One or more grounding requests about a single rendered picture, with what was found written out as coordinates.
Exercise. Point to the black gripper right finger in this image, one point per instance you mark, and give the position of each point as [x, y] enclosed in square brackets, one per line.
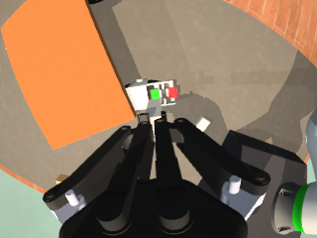
[243, 186]

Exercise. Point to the orange rectangular block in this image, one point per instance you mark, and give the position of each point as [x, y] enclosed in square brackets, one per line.
[60, 178]

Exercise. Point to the orange wooden dolly on black caster wheels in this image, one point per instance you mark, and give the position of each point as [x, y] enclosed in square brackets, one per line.
[66, 72]

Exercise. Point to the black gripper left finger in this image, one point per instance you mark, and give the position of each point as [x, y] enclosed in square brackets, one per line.
[92, 177]

